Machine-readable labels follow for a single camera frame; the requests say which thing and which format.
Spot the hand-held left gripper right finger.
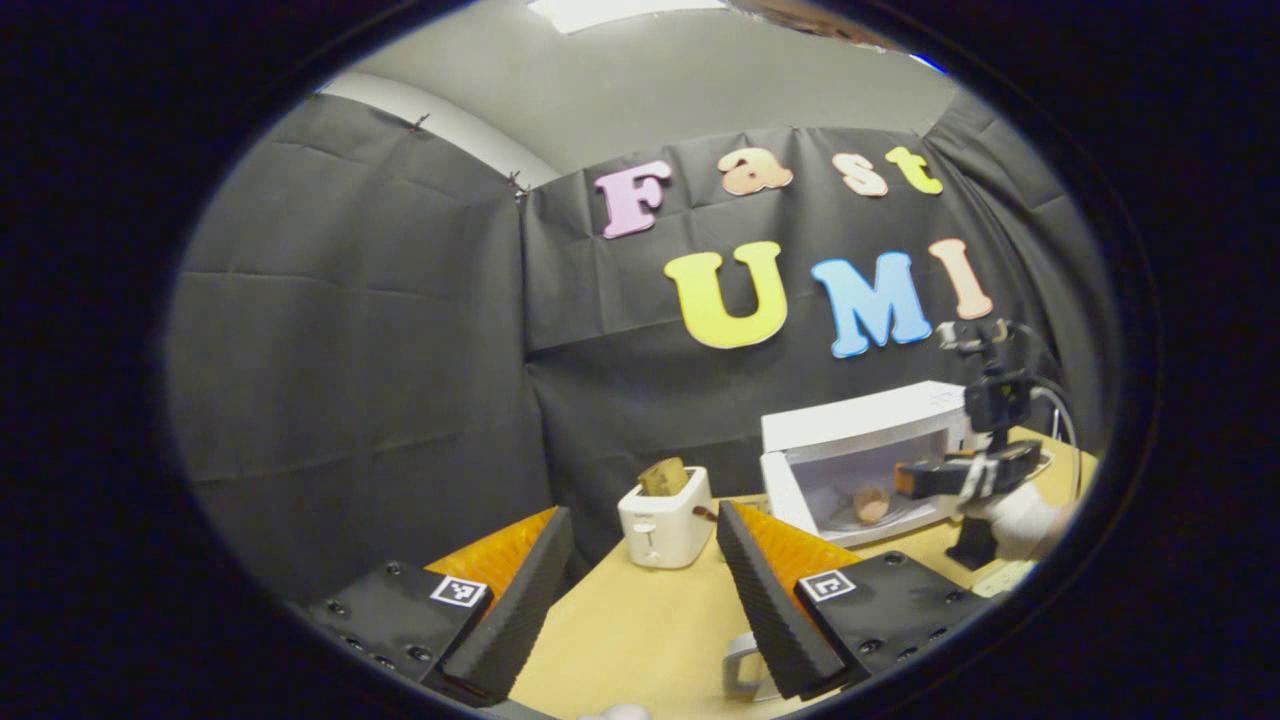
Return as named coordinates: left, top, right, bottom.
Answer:
left=712, top=500, right=996, bottom=701

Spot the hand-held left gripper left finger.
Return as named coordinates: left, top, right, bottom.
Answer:
left=305, top=505, right=576, bottom=706

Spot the white microwave oven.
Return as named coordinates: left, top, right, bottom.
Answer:
left=758, top=378, right=986, bottom=549

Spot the grey loop-shaped object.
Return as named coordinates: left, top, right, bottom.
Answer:
left=720, top=630, right=777, bottom=702

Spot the white toaster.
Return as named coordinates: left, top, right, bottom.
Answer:
left=617, top=465, right=719, bottom=571

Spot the brown bread slice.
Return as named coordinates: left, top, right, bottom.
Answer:
left=638, top=456, right=691, bottom=498

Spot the black backdrop cloth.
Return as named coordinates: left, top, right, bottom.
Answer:
left=165, top=92, right=1116, bottom=606

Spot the black cable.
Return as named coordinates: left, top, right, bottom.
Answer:
left=1005, top=320, right=1066, bottom=401

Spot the grey cable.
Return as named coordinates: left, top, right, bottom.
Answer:
left=1030, top=385, right=1081, bottom=501

